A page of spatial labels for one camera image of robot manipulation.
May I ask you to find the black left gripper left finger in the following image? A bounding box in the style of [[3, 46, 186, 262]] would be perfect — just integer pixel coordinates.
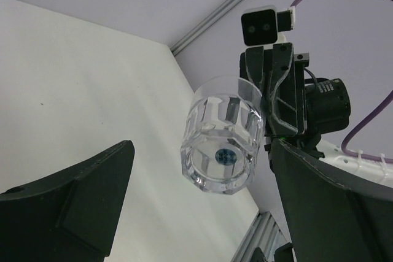
[[1, 140, 135, 261]]

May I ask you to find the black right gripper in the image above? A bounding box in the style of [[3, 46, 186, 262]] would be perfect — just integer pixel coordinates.
[[239, 42, 351, 139]]

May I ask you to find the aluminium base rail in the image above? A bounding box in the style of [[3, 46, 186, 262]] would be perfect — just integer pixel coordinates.
[[232, 212, 289, 261]]

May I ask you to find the clear plastic cup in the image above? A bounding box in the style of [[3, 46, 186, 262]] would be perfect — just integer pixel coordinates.
[[180, 76, 265, 195]]

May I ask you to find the aluminium frame rail right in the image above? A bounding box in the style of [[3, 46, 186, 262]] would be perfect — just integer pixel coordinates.
[[170, 0, 244, 56]]

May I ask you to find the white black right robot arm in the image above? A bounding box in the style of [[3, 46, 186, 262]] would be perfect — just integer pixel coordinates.
[[239, 43, 392, 187]]

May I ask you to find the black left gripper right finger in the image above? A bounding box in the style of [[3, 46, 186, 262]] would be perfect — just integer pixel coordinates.
[[270, 139, 392, 261]]

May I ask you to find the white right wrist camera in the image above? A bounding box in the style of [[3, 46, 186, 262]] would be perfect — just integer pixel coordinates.
[[241, 5, 295, 47]]

